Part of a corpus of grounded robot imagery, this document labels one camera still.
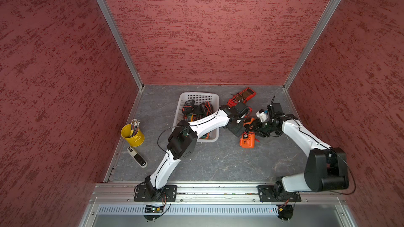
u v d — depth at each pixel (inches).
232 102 42.1
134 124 31.2
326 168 16.8
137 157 32.0
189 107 38.3
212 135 36.3
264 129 29.6
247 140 32.0
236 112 28.0
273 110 28.2
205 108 39.2
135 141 32.9
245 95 44.3
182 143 21.5
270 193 29.1
